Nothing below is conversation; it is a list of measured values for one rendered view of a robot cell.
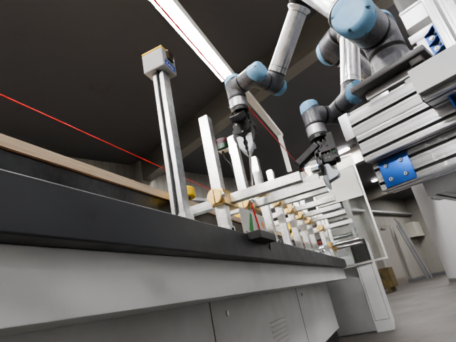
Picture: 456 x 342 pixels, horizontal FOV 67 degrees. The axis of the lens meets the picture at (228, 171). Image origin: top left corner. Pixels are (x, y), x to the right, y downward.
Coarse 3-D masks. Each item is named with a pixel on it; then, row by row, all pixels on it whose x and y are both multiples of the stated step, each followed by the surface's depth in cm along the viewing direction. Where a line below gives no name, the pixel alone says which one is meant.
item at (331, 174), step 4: (328, 164) 127; (328, 168) 127; (328, 172) 126; (332, 172) 126; (336, 172) 125; (324, 176) 126; (328, 176) 126; (332, 176) 125; (336, 176) 125; (324, 180) 126; (328, 180) 125; (328, 184) 126
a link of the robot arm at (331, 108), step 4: (332, 104) 134; (328, 108) 136; (332, 108) 134; (336, 108) 132; (328, 112) 135; (332, 112) 135; (336, 112) 134; (340, 112) 132; (328, 116) 135; (332, 116) 136; (336, 116) 135; (328, 120) 136; (332, 120) 137; (336, 120) 137; (336, 124) 141
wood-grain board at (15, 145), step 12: (0, 144) 69; (12, 144) 71; (24, 144) 74; (36, 156) 75; (48, 156) 78; (60, 156) 82; (72, 168) 84; (84, 168) 88; (96, 168) 92; (108, 180) 95; (120, 180) 99; (132, 180) 105; (144, 192) 109; (156, 192) 114; (192, 204) 135
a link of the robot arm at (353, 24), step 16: (304, 0) 118; (320, 0) 110; (336, 0) 104; (352, 0) 99; (368, 0) 97; (336, 16) 102; (352, 16) 99; (368, 16) 97; (384, 16) 102; (352, 32) 99; (368, 32) 100; (384, 32) 103
